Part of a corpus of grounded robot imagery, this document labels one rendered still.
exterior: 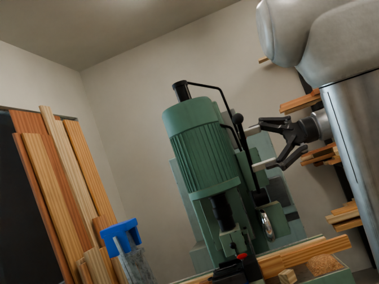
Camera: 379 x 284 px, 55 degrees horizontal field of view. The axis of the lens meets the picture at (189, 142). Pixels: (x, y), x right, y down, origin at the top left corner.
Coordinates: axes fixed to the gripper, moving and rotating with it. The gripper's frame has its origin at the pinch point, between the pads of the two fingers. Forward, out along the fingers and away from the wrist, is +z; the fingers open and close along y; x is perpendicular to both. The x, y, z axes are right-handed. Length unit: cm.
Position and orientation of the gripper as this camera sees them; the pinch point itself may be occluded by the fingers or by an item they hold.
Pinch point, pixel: (249, 150)
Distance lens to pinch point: 109.4
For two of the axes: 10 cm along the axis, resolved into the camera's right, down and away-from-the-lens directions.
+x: -2.8, -6.3, -7.3
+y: -1.9, -7.0, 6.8
